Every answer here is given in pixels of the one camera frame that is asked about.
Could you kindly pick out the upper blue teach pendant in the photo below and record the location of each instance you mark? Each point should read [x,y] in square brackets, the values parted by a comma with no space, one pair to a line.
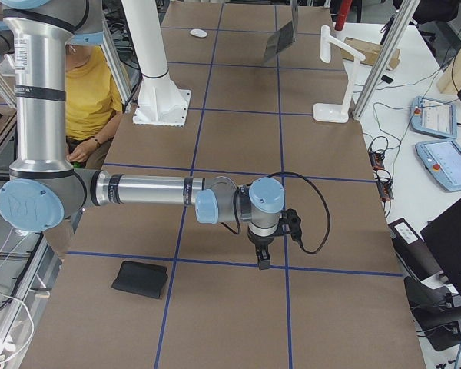
[433,117]

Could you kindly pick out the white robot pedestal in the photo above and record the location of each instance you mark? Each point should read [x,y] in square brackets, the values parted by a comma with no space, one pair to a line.
[160,101]

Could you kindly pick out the orange black electronics board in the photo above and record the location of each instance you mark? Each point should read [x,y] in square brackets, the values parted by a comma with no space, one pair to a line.
[382,177]

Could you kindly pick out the person in yellow shirt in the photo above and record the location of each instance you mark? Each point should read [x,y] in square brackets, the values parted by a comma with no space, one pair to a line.
[93,106]

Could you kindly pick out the red cylinder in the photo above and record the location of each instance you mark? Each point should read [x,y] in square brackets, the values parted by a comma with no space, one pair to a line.
[342,14]

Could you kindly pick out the aluminium frame post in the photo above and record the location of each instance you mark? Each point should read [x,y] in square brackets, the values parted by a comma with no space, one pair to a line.
[395,33]

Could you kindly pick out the white computer mouse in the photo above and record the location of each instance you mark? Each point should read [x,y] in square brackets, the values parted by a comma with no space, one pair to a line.
[198,33]

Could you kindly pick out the black box with white label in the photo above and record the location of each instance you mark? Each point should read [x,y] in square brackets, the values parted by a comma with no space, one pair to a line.
[413,250]

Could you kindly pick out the lower blue teach pendant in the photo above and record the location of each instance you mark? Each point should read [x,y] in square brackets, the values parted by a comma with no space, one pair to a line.
[442,159]

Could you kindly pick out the cardboard box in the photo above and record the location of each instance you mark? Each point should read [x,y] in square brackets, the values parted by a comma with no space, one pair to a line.
[372,51]

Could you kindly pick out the black monitor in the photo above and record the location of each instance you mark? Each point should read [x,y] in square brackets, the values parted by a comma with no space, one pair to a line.
[443,238]

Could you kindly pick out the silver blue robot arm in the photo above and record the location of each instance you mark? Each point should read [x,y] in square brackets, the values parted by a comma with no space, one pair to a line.
[44,188]

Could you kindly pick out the black mouse pad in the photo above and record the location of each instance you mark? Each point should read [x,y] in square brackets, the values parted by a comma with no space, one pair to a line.
[140,278]

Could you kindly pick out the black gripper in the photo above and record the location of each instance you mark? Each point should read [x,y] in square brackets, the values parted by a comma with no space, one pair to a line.
[262,244]

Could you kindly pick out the blue teach pendant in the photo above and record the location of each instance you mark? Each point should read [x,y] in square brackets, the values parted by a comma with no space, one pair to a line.
[433,117]
[442,159]

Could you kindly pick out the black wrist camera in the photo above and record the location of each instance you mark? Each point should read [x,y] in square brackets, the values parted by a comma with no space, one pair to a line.
[292,224]

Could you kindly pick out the small black square device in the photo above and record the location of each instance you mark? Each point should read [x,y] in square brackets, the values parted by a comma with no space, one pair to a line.
[386,79]

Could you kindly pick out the grey laptop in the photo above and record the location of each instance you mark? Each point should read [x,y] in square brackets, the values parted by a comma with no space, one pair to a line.
[284,37]

